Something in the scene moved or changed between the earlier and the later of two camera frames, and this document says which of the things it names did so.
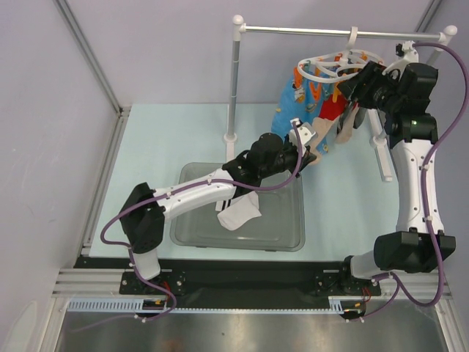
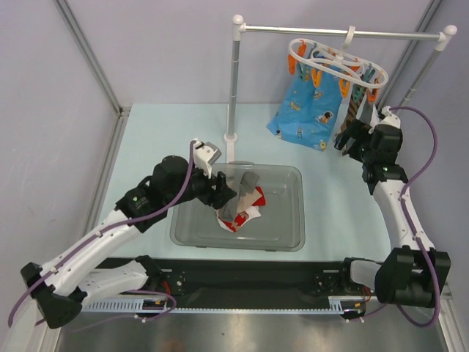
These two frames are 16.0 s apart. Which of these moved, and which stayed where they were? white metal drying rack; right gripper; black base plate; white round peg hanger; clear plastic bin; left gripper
Moved: white round peg hanger; right gripper; left gripper
Stayed: white metal drying rack; clear plastic bin; black base plate
